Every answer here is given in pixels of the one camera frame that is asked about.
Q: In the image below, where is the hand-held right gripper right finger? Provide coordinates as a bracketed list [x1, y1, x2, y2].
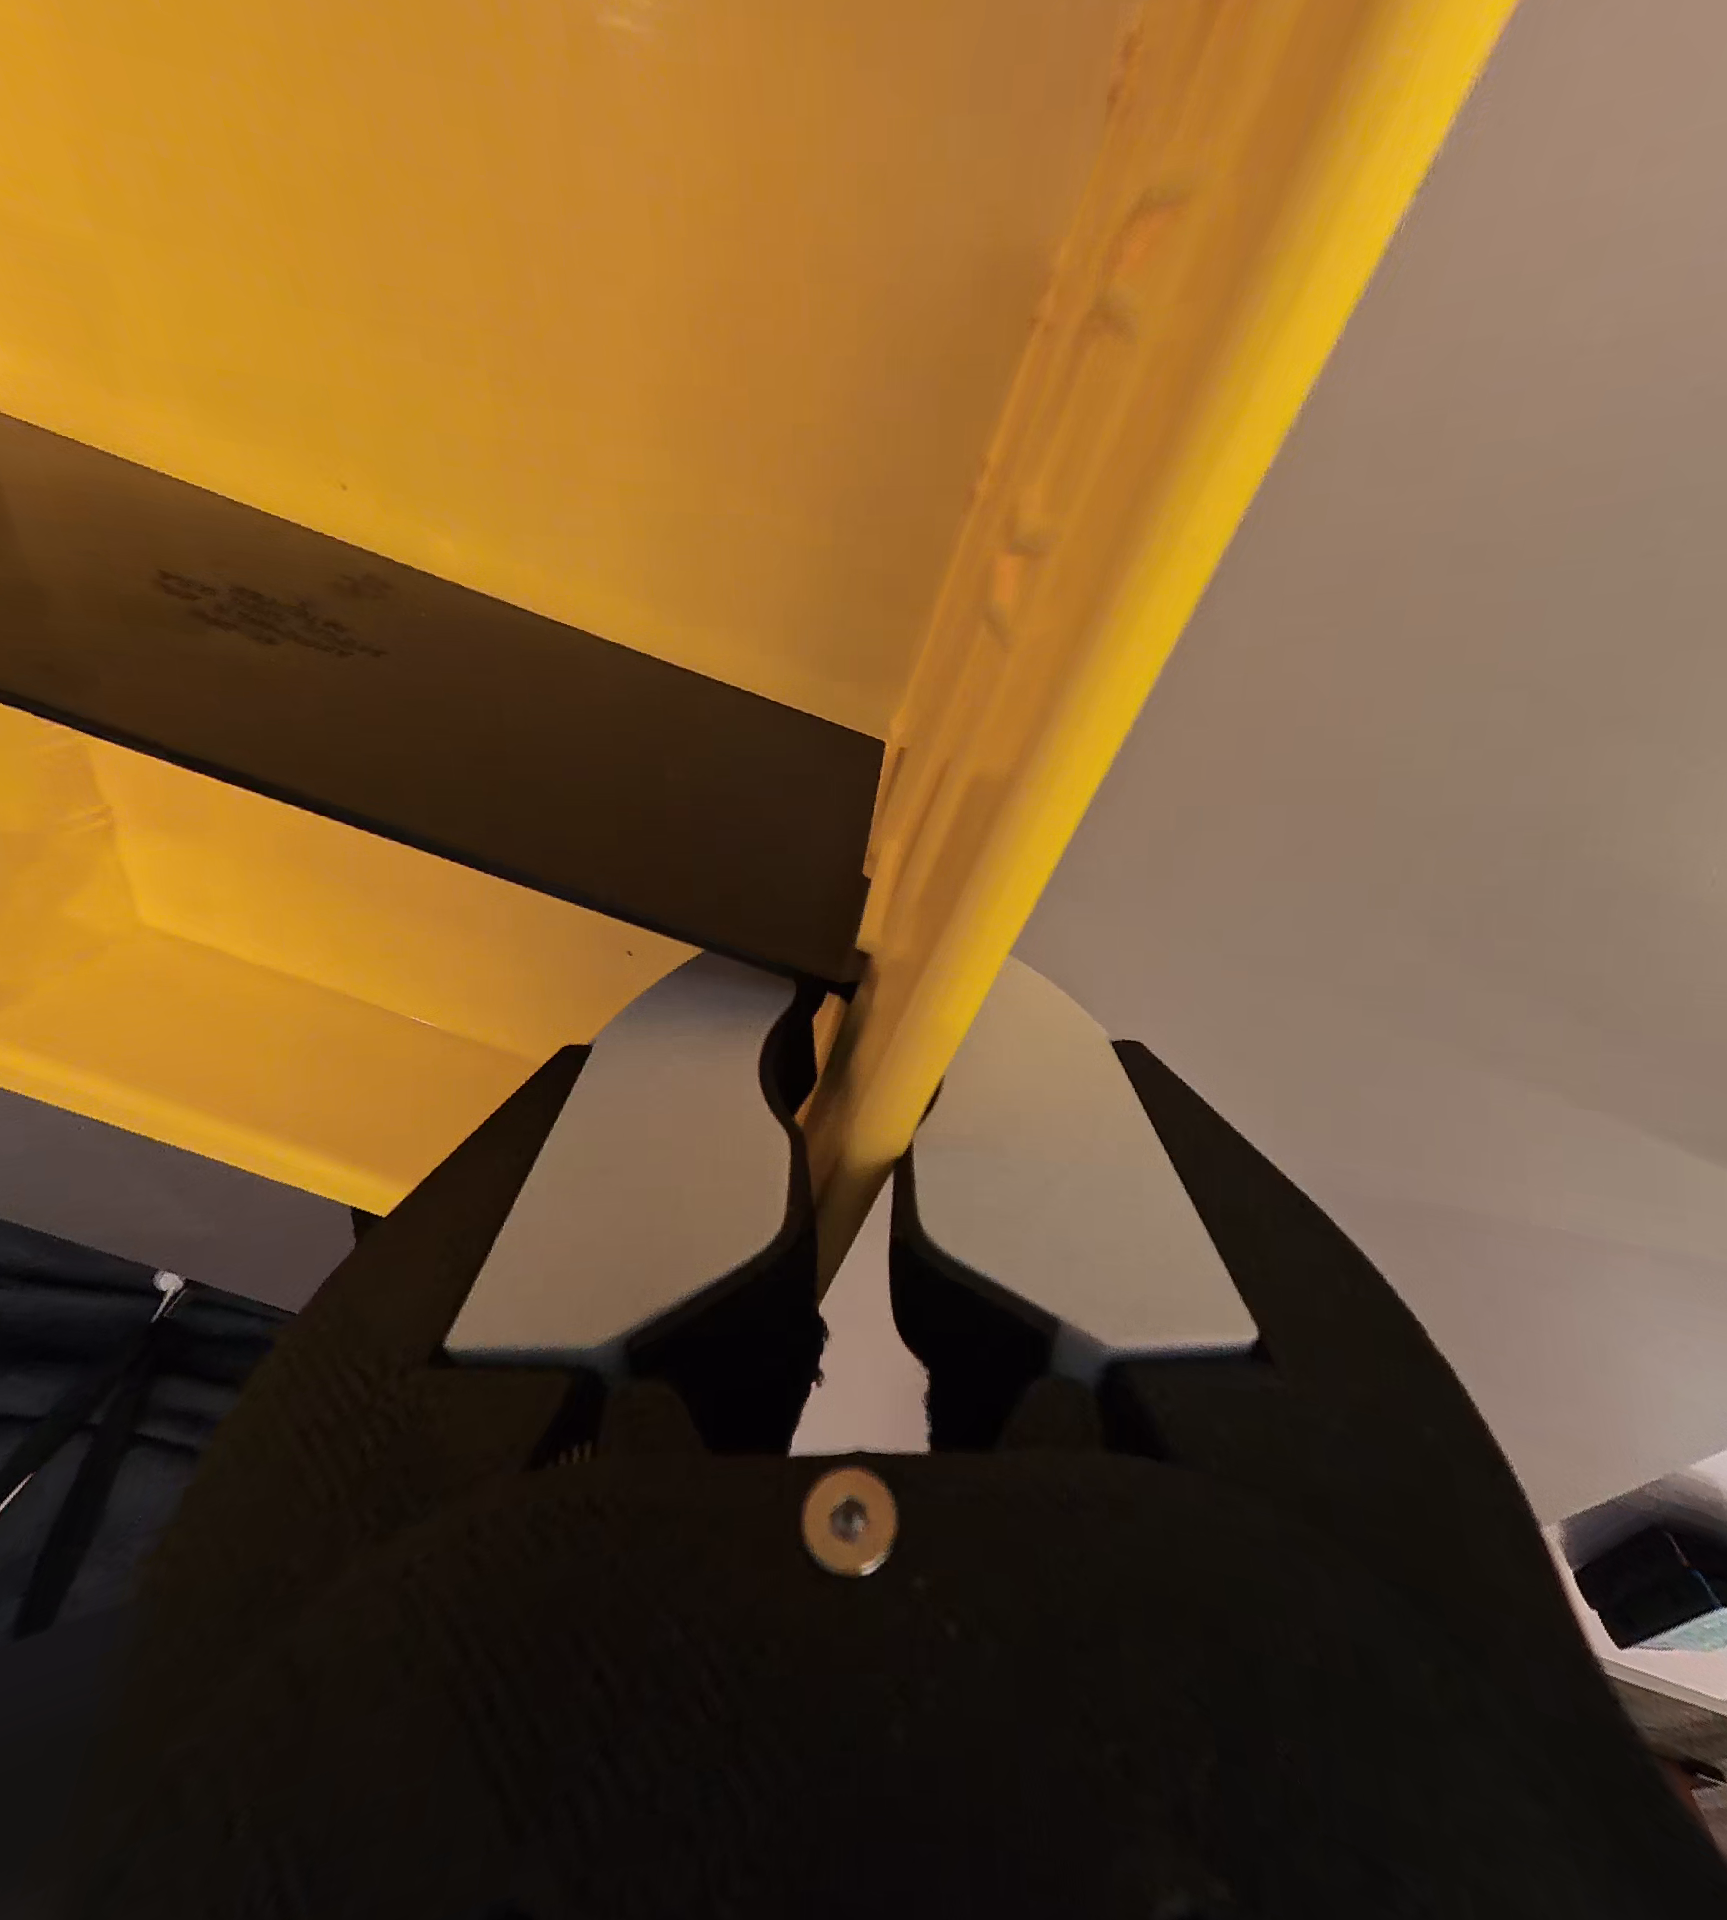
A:
[887, 960, 1260, 1370]

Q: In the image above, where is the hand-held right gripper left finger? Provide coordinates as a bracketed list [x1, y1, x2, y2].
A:
[453, 953, 819, 1370]

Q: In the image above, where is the yellow plastic bin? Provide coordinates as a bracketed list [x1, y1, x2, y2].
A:
[0, 0, 1518, 1277]

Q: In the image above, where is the small black device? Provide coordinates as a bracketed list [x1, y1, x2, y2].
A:
[1570, 1516, 1727, 1656]

